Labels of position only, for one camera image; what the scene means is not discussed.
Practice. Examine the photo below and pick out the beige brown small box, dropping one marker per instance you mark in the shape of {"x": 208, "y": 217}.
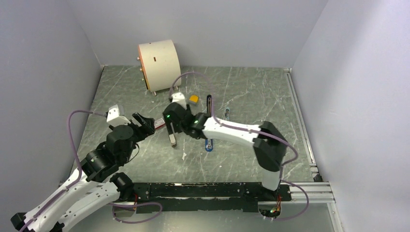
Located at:
{"x": 173, "y": 136}

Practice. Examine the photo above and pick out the light blue small box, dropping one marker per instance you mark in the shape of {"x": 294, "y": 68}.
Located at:
{"x": 227, "y": 114}

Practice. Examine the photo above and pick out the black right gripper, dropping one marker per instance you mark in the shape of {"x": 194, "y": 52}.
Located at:
{"x": 169, "y": 126}

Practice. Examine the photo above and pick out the aluminium front rail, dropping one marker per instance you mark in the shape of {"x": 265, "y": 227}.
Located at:
{"x": 307, "y": 191}

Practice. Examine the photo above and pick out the yellow grey small box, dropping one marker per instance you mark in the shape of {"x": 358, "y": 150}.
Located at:
{"x": 193, "y": 100}

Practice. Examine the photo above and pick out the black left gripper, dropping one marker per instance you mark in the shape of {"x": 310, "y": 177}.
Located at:
{"x": 146, "y": 128}

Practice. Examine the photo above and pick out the aluminium right side rail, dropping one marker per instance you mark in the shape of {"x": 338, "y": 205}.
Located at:
{"x": 310, "y": 156}

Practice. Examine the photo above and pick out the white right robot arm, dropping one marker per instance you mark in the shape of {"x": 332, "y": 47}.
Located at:
{"x": 267, "y": 142}

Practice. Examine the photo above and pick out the beige cylindrical drum device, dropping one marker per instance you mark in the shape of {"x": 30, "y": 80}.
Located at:
{"x": 159, "y": 64}

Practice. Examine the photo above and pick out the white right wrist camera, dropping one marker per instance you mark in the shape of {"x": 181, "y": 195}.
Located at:
{"x": 179, "y": 98}

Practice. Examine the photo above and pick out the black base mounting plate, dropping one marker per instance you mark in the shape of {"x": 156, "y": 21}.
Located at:
{"x": 180, "y": 197}

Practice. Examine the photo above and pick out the blue black stapler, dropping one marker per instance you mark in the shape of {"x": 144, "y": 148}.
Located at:
{"x": 209, "y": 142}

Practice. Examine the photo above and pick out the red white staple box sleeve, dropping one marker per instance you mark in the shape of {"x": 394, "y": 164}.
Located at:
{"x": 159, "y": 123}

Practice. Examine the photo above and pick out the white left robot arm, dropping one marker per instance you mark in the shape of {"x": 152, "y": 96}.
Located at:
{"x": 95, "y": 183}

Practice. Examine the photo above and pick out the aluminium rail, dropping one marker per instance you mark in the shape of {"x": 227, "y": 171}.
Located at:
{"x": 310, "y": 156}
{"x": 307, "y": 191}

